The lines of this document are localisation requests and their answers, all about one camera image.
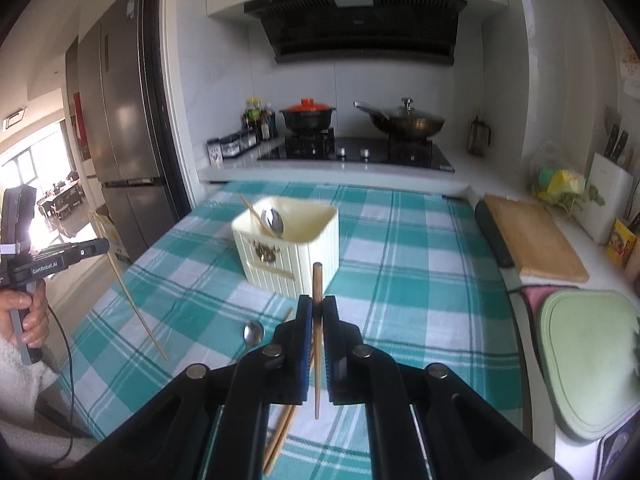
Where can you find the dark sauce bottle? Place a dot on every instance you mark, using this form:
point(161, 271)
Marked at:
point(269, 122)

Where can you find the white seasoning jar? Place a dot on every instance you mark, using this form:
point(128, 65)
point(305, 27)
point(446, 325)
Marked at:
point(214, 151)

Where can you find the glass jug with metal frame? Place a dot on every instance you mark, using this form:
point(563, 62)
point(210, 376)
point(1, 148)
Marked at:
point(479, 135)

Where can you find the steel wok with glass lid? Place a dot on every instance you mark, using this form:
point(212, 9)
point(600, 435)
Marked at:
point(407, 122)

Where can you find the cream ribbed utensil holder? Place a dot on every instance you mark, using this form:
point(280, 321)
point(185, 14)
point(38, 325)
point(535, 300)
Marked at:
point(295, 255)

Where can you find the steel refrigerator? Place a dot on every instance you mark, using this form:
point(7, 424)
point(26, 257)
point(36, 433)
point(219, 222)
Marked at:
point(120, 110)

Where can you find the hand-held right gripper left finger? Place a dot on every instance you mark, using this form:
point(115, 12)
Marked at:
point(306, 360)

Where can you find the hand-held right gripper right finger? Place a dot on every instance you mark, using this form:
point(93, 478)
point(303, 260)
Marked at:
point(330, 360)

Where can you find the yellow packet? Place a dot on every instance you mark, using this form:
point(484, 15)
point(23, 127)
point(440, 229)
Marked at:
point(621, 242)

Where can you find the black gas stove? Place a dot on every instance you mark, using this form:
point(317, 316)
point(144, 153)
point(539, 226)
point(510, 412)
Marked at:
point(360, 152)

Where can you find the metal spoon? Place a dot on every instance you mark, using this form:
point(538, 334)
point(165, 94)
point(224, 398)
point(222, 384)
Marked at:
point(273, 221)
point(253, 332)

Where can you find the plastic bag with sponges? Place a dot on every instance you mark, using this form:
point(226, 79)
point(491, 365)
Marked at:
point(560, 182)

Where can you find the black lidded seasoning containers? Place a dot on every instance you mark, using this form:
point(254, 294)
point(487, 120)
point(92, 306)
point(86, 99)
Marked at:
point(239, 144)

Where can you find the teal checked tablecloth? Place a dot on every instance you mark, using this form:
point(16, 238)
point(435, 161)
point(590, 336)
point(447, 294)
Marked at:
point(410, 270)

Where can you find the person's left hand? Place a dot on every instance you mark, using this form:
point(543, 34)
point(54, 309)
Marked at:
point(41, 317)

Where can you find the pink cloth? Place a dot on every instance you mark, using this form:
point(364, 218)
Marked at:
point(532, 297)

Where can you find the yellow cap sauce bottle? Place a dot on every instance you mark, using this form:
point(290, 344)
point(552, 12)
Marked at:
point(252, 117)

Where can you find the black oblong object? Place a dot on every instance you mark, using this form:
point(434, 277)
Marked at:
point(492, 235)

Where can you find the white knife block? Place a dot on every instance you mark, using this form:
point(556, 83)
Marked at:
point(607, 200)

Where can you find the person's left forearm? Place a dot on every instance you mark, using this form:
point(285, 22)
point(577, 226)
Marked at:
point(20, 380)

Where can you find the black range hood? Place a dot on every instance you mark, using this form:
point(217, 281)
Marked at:
point(360, 30)

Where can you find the cardboard box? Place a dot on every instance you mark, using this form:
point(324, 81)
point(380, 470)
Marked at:
point(112, 237)

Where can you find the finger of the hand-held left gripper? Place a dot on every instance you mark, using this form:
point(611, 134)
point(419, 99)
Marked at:
point(90, 249)

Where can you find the green cutting board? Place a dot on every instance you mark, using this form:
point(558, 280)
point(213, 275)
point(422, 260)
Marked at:
point(590, 360)

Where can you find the black clay pot orange lid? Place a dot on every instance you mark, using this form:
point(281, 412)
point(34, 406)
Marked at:
point(307, 115)

